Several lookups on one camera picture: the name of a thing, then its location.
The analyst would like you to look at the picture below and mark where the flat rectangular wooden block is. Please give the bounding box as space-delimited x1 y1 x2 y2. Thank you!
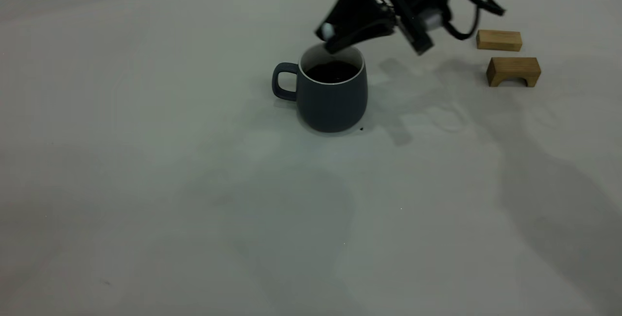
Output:
476 30 523 53

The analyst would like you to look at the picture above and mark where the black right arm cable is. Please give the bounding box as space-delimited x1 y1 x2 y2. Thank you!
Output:
445 0 506 40

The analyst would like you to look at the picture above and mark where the arched wooden block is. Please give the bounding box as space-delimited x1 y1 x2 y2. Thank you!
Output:
486 57 542 88

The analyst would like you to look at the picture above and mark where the dark coffee liquid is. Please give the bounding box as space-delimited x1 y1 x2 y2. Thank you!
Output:
305 61 359 84

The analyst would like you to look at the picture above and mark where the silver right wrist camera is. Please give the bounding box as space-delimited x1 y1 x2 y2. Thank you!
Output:
415 9 445 31

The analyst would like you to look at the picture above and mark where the dark grey ceramic cup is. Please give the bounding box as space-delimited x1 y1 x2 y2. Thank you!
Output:
272 43 368 134

